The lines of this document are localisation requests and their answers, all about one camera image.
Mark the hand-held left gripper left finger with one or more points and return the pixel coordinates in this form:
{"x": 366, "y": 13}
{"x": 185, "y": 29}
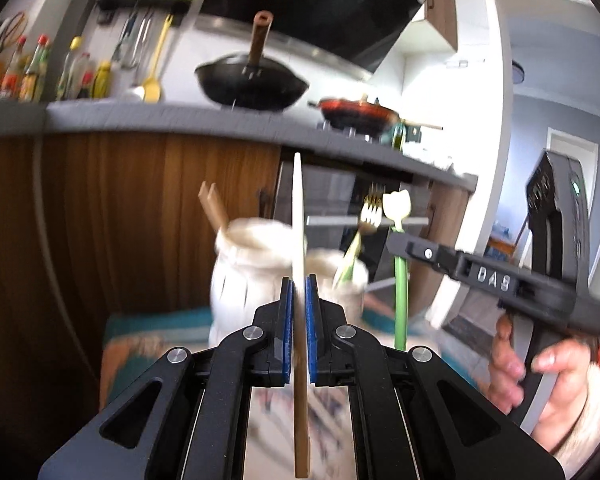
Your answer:
{"x": 287, "y": 310}

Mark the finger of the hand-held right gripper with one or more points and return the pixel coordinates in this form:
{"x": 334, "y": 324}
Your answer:
{"x": 420, "y": 255}

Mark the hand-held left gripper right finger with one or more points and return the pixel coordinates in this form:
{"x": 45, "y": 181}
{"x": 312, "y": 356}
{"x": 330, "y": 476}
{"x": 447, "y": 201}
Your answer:
{"x": 311, "y": 310}

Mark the white ceramic utensil holder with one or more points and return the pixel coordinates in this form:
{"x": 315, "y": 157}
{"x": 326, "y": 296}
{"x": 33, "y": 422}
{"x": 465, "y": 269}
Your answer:
{"x": 240, "y": 270}

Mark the metal fork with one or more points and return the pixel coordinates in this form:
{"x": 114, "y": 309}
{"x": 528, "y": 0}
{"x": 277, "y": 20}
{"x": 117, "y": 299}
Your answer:
{"x": 371, "y": 212}

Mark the person's right hand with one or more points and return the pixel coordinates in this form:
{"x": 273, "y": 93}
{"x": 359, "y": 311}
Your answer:
{"x": 575, "y": 410}

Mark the narrow wooden base cabinet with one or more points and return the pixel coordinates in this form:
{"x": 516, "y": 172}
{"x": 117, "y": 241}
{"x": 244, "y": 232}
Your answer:
{"x": 437, "y": 230}

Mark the stainless steel oven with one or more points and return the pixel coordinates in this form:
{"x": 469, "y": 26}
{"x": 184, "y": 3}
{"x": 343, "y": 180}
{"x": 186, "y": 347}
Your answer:
{"x": 330, "y": 190}

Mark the green glass bottle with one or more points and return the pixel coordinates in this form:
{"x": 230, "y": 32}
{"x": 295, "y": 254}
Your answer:
{"x": 398, "y": 137}

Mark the dark green container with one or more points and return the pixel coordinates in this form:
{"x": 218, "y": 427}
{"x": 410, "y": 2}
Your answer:
{"x": 413, "y": 134}

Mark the red frying pan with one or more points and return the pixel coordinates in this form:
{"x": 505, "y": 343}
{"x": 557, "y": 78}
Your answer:
{"x": 360, "y": 110}

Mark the printed table cloth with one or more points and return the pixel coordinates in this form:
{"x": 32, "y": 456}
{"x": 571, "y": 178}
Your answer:
{"x": 130, "y": 330}

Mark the round ceiling lamp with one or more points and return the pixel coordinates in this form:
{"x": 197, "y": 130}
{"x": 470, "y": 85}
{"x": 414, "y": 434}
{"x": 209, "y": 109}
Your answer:
{"x": 518, "y": 72}

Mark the grey stone countertop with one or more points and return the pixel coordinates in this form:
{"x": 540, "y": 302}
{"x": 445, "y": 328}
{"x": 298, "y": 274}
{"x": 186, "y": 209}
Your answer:
{"x": 155, "y": 117}

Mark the hanging yellow spatula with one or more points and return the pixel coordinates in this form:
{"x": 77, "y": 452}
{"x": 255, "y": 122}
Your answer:
{"x": 155, "y": 70}

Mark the black range hood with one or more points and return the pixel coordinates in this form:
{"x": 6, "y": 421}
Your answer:
{"x": 305, "y": 0}

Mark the hanging metal ladle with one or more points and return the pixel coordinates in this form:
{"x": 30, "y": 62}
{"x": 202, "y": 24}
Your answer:
{"x": 139, "y": 60}

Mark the yellow cap squat bottle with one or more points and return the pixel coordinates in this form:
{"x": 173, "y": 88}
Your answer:
{"x": 101, "y": 82}

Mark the small red cap bottle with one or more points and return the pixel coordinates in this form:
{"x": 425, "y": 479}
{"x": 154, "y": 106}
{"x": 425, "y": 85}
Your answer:
{"x": 84, "y": 82}

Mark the yellow cap clear bottle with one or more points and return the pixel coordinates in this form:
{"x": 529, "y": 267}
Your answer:
{"x": 67, "y": 75}

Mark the black wall shelf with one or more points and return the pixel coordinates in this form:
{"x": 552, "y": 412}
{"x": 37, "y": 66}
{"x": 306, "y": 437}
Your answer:
{"x": 140, "y": 5}

